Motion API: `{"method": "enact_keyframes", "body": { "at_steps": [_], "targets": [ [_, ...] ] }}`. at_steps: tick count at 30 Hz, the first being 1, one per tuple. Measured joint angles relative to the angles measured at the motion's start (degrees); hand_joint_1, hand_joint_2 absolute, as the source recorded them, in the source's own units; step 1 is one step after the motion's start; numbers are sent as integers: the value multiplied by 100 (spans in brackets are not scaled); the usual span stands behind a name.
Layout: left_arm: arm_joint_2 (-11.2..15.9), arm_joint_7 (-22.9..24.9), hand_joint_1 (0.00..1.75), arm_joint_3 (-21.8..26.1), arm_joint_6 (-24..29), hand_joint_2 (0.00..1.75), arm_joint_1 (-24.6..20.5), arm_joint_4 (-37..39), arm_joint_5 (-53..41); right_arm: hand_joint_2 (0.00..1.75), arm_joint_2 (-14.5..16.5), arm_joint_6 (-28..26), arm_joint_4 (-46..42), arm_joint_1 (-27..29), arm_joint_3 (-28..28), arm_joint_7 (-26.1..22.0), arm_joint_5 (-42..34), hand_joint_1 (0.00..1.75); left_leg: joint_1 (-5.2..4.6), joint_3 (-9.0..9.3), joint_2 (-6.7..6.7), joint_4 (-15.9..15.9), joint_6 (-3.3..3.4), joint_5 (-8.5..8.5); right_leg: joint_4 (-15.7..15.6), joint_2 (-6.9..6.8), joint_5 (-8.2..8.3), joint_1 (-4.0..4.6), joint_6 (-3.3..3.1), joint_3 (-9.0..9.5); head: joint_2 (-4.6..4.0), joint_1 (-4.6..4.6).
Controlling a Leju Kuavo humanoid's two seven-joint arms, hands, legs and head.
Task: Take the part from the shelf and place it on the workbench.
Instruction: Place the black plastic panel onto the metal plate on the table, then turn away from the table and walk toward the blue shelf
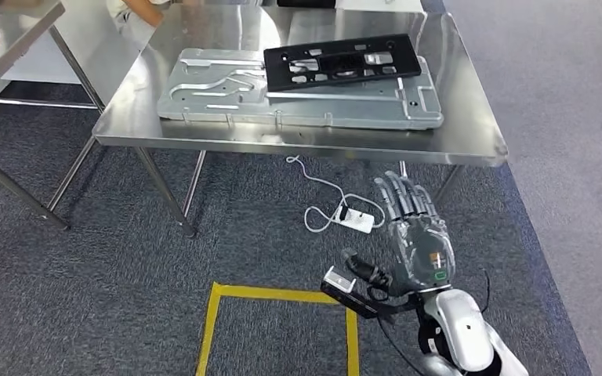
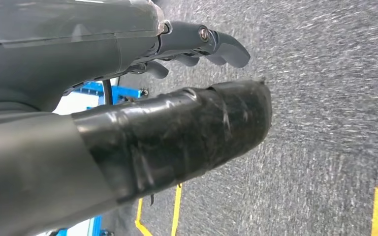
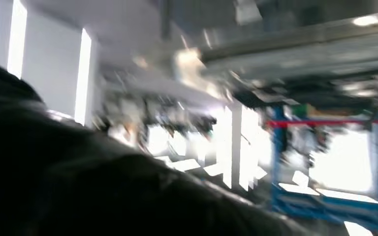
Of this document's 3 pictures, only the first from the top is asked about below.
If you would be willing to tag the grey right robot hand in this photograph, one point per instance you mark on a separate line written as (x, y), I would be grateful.
(425, 254)

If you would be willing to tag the black plastic plate bracket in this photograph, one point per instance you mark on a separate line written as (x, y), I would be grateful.
(407, 57)

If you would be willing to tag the stainless steel workbench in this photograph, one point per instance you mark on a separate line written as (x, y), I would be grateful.
(218, 26)

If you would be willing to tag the white power strip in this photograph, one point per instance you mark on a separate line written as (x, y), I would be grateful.
(358, 223)

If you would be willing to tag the black power plug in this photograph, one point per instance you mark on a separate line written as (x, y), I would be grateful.
(342, 213)

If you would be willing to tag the yellow floor tape square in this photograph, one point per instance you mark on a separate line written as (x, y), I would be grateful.
(280, 295)

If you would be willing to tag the silver stamped metal panel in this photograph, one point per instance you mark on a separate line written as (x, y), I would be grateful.
(332, 109)

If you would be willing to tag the white flat box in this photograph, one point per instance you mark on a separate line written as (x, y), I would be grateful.
(384, 5)

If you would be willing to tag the black flat object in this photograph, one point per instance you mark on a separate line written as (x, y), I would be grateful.
(306, 3)

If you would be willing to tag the stainless steel side table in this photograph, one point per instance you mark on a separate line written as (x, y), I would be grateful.
(20, 20)

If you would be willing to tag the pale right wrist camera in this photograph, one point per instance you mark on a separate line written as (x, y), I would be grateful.
(340, 279)

